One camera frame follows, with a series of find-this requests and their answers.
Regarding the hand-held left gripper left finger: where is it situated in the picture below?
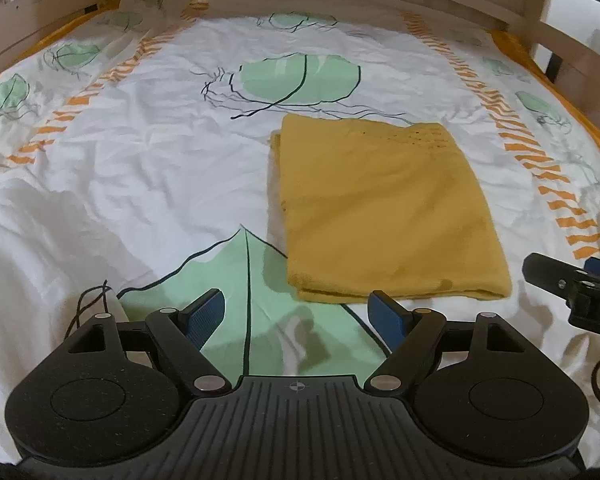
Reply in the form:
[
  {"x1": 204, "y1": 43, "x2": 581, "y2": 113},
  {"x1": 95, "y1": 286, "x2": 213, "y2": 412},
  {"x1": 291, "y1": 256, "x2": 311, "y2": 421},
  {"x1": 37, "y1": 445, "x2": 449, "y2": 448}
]
[{"x1": 62, "y1": 288, "x2": 232, "y2": 394}]

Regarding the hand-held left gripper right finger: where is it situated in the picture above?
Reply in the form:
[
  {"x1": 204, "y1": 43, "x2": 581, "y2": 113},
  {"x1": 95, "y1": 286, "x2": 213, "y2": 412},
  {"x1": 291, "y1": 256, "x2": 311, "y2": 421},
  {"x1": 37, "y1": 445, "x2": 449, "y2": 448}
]
[{"x1": 365, "y1": 290, "x2": 531, "y2": 393}]

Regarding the yellow knit sweater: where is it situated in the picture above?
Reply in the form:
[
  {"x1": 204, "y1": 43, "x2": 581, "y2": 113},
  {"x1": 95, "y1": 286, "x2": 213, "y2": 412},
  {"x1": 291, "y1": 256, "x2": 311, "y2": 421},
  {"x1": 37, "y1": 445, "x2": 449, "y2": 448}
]
[{"x1": 269, "y1": 114, "x2": 512, "y2": 305}]

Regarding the leaf printed bed sheet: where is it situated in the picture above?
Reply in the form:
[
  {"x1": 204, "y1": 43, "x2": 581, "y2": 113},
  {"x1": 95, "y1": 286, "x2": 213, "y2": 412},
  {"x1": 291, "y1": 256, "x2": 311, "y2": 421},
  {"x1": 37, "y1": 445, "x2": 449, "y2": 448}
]
[{"x1": 0, "y1": 0, "x2": 600, "y2": 466}]

